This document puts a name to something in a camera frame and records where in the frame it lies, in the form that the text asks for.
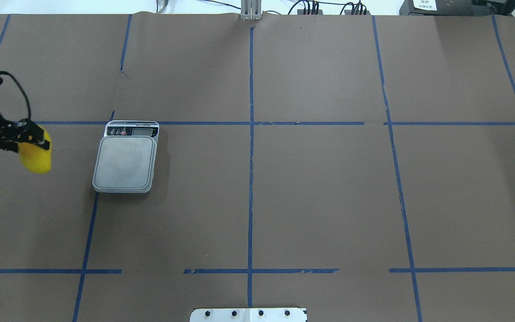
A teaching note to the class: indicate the yellow mango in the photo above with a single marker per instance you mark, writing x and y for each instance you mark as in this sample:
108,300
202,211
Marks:
34,158

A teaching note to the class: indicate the grey digital kitchen scale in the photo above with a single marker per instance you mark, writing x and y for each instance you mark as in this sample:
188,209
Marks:
126,157

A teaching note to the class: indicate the black box with label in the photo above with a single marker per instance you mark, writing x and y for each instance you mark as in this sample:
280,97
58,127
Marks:
436,8

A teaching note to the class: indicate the aluminium frame post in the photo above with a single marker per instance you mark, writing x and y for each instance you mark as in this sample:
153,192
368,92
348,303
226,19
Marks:
251,10

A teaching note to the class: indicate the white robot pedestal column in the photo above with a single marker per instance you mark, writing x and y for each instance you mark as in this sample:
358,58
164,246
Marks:
291,314

